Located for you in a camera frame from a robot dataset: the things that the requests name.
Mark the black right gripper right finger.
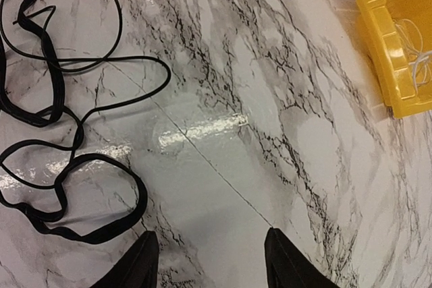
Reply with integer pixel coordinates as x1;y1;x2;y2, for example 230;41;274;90
264;229;338;288

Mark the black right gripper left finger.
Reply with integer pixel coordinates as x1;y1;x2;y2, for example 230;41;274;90
91;231;159;288

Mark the white thin cable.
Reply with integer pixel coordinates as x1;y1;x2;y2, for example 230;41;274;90
394;18;429;83

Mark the right yellow bin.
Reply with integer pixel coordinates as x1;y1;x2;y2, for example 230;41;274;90
356;0;431;118

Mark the black flat strap cable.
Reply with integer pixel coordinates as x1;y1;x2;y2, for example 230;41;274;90
0;0;149;245

